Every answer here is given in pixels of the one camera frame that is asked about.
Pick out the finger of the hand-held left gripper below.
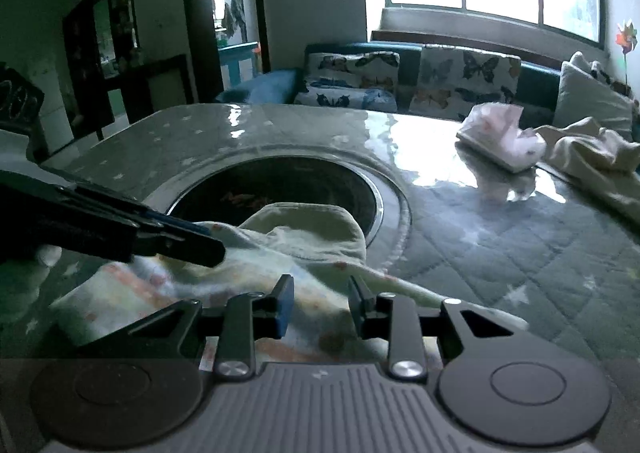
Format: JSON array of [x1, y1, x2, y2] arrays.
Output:
[[0, 195, 226, 268], [0, 170, 211, 235]]

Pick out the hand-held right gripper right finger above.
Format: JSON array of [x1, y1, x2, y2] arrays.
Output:
[[348, 275, 530, 380]]

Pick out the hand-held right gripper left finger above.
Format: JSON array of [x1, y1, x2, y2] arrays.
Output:
[[80, 274, 295, 381]]

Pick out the pale green floral garment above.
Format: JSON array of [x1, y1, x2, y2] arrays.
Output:
[[50, 203, 528, 364]]

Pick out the hanging clothes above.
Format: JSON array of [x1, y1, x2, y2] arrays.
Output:
[[220, 0, 247, 40]]

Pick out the person's left hand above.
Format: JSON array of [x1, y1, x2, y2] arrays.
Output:
[[0, 244, 62, 329]]

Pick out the dark wooden cabinet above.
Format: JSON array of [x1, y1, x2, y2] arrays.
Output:
[[62, 0, 196, 141]]

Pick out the round black induction hob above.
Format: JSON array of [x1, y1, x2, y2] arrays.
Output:
[[145, 153, 413, 274]]

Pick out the teal table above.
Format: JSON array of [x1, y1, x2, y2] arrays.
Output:
[[219, 42, 261, 86]]

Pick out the folded pink garment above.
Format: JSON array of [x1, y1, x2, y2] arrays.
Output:
[[456, 102, 547, 174]]

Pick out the butterfly print cushion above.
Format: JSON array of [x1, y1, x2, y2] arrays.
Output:
[[409, 44, 522, 121], [295, 50, 401, 114]]

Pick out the cream garment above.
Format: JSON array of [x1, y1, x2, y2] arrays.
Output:
[[535, 117, 640, 226]]

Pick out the pale green pillow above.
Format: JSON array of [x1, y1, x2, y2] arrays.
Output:
[[552, 52, 640, 141]]

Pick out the black white plush toy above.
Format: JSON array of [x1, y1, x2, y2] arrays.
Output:
[[590, 60, 633, 96]]

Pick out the colourful pinwheel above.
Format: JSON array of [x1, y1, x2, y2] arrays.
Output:
[[614, 20, 638, 84]]

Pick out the dark door frame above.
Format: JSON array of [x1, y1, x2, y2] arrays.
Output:
[[179, 0, 273, 106]]

